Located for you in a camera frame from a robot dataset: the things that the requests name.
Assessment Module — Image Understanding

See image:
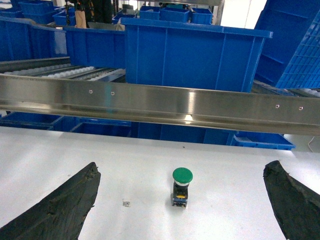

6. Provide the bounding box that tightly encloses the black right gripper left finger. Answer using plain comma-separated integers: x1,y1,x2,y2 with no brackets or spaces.
0,162,101,240

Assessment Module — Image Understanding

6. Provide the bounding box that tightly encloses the small square marker sticker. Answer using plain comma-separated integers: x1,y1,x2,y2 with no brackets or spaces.
122,200,131,207

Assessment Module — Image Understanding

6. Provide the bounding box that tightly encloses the blue bin behind left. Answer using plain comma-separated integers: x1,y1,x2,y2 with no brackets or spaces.
63,27,126,69

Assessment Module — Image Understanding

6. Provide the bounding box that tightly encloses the blue bin under shelf left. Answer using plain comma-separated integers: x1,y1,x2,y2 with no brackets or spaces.
0,112,63,130

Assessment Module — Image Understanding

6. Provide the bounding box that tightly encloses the blue bin under shelf right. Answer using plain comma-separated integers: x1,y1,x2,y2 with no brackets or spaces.
227,131,296,151

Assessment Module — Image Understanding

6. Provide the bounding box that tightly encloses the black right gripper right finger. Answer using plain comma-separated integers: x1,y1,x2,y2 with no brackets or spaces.
263,160,320,240

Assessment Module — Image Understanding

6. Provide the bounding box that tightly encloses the green mushroom push button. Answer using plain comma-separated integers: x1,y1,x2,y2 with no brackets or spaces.
171,167,193,208

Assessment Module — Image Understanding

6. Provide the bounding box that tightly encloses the stainless steel shelf rail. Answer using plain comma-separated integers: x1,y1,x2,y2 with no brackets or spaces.
0,74,320,136

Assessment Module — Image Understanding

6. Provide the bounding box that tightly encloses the blue bin far left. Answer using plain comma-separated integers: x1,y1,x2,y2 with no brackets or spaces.
0,17,68,62

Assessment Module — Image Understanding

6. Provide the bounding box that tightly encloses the large blue bin on shelf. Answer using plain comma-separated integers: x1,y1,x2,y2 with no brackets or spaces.
121,18,273,93

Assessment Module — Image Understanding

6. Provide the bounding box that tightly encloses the blue bin under shelf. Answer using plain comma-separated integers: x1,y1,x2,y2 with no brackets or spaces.
0,112,63,130
227,131,296,151

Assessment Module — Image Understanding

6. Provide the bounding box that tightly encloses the tilted blue crate right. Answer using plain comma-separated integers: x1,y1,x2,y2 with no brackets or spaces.
255,0,320,89

